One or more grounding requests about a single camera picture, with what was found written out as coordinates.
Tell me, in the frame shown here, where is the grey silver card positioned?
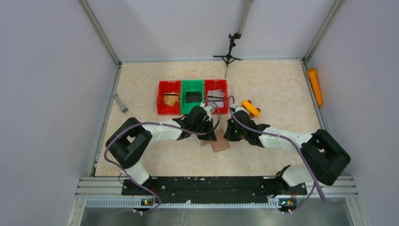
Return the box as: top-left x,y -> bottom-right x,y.
207,89 -> 224,97

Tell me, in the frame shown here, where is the red plastic bin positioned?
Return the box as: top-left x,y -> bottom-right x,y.
156,80 -> 181,115
204,79 -> 228,114

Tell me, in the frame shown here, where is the green plastic bin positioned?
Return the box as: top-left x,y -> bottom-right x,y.
180,80 -> 204,114

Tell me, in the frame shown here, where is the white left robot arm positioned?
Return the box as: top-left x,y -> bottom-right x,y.
105,104 -> 219,195

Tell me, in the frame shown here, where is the black card in green bin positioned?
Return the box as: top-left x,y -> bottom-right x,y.
184,91 -> 202,103

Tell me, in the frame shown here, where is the left red plastic bin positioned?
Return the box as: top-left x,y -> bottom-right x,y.
156,80 -> 181,115

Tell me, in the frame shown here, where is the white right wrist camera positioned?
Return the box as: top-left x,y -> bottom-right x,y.
230,105 -> 245,114

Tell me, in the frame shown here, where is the card with black stripe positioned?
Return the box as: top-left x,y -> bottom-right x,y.
207,96 -> 224,102

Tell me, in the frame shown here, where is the yellow toy brick car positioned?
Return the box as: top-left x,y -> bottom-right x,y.
241,100 -> 261,118

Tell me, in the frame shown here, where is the black camera tripod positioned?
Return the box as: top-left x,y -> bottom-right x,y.
212,32 -> 243,78

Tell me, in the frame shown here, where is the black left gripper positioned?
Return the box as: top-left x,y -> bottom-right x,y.
192,118 -> 217,141

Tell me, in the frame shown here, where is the right red plastic bin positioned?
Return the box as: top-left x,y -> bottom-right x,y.
204,79 -> 228,114

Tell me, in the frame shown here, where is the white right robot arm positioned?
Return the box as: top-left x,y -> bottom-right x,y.
224,110 -> 351,194

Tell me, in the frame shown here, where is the white card in bin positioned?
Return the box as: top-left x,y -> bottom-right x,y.
209,101 -> 224,108

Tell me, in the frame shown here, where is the grey small tool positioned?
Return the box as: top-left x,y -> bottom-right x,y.
111,92 -> 128,113

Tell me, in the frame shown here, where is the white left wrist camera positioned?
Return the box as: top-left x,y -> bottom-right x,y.
200,102 -> 215,118

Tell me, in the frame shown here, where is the orange flashlight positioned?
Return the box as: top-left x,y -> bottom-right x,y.
307,68 -> 323,106

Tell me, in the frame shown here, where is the gold card with stripe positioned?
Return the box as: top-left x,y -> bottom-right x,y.
163,92 -> 179,100

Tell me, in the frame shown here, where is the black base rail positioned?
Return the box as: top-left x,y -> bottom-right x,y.
121,175 -> 308,196

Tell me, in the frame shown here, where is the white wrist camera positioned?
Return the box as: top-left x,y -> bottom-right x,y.
200,102 -> 215,118
230,105 -> 245,114

